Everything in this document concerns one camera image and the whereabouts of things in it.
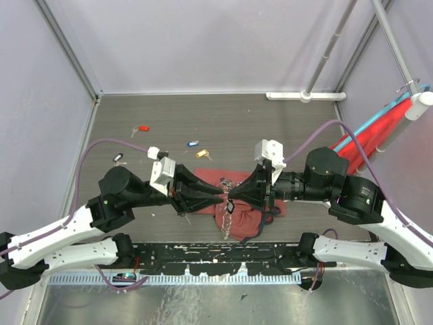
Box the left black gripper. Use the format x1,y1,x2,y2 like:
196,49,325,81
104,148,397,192
128,163,225,218

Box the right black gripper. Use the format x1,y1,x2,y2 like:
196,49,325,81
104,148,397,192
228,159,332,210

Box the key with yellow tag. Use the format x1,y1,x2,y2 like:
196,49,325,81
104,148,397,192
196,149,212,160

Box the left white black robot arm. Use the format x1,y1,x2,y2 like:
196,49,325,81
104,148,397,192
1,165,223,290

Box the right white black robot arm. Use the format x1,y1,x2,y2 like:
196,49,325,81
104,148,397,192
228,147,432,288

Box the dark red shirt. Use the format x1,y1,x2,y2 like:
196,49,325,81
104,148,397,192
194,168,286,244

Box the key with blue tag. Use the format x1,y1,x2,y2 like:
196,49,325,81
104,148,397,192
187,141,200,147

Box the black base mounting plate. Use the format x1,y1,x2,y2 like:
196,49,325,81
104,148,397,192
96,242,325,277

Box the red cloth on hanger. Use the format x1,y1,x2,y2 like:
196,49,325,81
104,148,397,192
331,98,412,174

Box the teal clothes hanger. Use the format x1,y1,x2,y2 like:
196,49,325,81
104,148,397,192
334,91,411,152

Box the white grey clothes rack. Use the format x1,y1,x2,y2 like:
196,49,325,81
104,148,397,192
265,0,433,209

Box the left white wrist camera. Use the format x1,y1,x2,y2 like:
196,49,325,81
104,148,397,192
147,146,176,196

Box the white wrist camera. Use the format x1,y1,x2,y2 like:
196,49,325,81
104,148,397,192
254,139,286,169
147,146,176,196

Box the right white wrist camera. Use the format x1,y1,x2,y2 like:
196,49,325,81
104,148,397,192
254,139,286,169

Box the slotted cable duct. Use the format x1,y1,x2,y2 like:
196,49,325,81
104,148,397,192
48,272,302,286

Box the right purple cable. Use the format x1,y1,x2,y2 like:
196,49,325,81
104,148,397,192
283,119,433,250

